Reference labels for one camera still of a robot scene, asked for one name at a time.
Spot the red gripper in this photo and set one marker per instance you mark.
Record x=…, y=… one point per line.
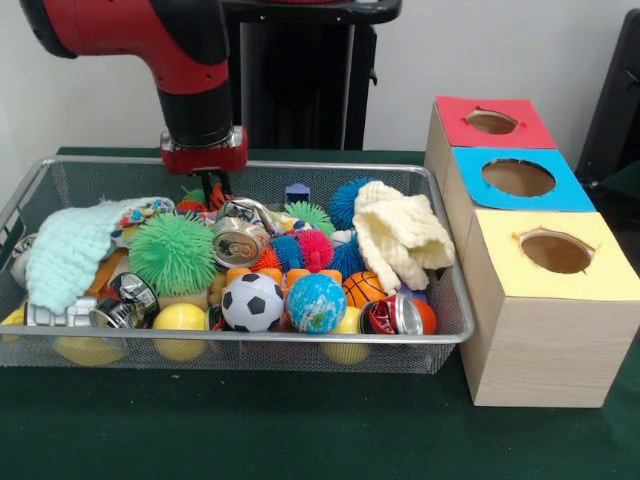
x=205, y=159

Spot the orange tiger plush toy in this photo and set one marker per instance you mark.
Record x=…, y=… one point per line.
x=216, y=198

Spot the mint green cloth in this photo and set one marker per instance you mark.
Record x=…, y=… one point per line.
x=65, y=250

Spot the cream knitted cloth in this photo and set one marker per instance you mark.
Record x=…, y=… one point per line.
x=400, y=235

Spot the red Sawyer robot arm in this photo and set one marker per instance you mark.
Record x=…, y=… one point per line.
x=190, y=75

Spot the wooden box with three holes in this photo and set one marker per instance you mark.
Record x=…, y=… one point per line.
x=550, y=350

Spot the crushed silver can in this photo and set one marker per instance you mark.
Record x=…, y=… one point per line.
x=237, y=242

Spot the large green spiky ball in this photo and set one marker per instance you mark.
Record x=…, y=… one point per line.
x=172, y=252

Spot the soccer ball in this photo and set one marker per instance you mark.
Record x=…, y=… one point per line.
x=252, y=302

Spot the yellow ball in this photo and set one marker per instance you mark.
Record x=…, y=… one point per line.
x=180, y=317

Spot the globe print ball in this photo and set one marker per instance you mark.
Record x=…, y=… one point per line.
x=316, y=304

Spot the small basketball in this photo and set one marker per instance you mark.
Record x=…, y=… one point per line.
x=362, y=289

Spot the crushed red can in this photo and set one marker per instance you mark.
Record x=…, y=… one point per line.
x=390, y=315

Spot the yellow cheese wedge toy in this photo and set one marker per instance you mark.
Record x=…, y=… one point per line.
x=12, y=317

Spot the dark green table cloth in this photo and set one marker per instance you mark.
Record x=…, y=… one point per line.
x=300, y=430
x=625, y=182

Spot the black panel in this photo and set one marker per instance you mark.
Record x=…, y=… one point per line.
x=615, y=100

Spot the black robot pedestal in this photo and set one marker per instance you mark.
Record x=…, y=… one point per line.
x=300, y=90

